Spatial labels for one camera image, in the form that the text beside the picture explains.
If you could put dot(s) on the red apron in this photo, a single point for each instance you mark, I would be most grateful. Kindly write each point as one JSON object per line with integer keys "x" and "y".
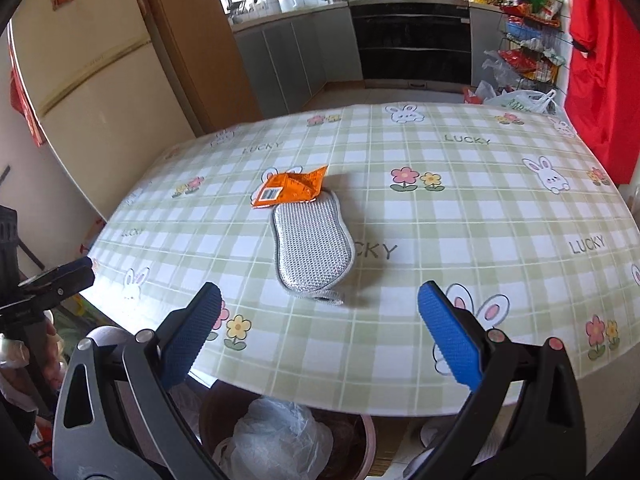
{"x": 605, "y": 60}

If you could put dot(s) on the clear plastic bag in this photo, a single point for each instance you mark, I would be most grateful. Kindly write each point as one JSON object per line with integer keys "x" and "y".
{"x": 497, "y": 65}

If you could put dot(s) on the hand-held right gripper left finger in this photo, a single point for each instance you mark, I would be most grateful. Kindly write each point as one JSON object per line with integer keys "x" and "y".
{"x": 192, "y": 332}

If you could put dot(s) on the grey mesh scouring sponge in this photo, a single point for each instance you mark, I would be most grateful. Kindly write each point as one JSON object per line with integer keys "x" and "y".
{"x": 310, "y": 242}

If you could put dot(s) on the white kettle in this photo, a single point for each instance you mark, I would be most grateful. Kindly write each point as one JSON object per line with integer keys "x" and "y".
{"x": 286, "y": 1}

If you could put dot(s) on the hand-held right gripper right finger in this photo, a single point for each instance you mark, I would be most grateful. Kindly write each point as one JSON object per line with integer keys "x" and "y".
{"x": 447, "y": 332}

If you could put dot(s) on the stainless steel cabinet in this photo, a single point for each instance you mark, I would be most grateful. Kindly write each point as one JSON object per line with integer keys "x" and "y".
{"x": 484, "y": 40}

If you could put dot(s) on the orange snack packet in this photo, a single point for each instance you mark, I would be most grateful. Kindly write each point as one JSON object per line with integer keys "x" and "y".
{"x": 292, "y": 187}

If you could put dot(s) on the red fridge decoration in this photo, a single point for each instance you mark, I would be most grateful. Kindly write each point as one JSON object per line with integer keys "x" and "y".
{"x": 63, "y": 0}

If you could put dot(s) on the brown trash bin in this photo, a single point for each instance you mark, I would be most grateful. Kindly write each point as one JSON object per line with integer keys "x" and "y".
{"x": 350, "y": 435}

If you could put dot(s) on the grey base cabinets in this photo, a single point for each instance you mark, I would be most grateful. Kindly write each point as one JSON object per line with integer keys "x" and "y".
{"x": 295, "y": 60}

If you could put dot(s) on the checked bunny print tablecloth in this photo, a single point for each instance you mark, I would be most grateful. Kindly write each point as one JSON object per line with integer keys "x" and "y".
{"x": 450, "y": 220}

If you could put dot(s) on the red bag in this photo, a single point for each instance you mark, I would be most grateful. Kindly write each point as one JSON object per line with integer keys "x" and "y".
{"x": 471, "y": 96}

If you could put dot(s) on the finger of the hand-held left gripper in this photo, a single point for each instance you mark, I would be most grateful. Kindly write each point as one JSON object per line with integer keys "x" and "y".
{"x": 65, "y": 280}

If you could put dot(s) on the cream refrigerator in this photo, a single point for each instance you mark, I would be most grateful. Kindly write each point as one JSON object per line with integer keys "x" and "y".
{"x": 100, "y": 85}

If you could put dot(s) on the red hanging cloth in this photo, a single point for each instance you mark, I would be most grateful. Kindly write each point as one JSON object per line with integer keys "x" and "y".
{"x": 25, "y": 95}

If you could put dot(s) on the white green printed floor bag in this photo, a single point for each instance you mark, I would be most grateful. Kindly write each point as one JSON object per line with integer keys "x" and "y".
{"x": 522, "y": 101}

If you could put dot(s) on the black built-in oven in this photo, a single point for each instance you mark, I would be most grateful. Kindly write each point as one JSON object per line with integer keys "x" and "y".
{"x": 410, "y": 42}

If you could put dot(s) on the crumpled translucent plastic bag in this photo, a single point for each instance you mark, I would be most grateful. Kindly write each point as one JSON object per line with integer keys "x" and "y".
{"x": 275, "y": 440}

